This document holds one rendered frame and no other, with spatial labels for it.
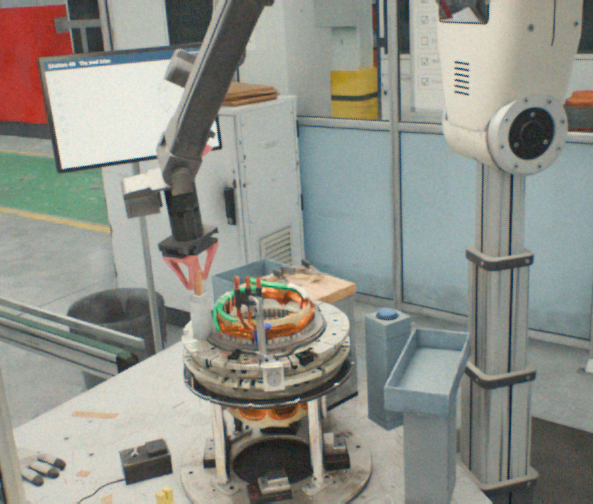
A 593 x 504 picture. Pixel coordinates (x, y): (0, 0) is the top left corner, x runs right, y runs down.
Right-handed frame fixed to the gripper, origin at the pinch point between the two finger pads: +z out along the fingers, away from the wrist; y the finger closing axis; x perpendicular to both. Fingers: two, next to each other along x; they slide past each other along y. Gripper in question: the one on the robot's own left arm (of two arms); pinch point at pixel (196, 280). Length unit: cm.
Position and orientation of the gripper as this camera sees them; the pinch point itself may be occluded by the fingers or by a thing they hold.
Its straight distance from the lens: 145.4
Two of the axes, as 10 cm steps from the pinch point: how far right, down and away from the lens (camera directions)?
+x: 8.7, 1.1, -4.8
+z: 1.1, 9.1, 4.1
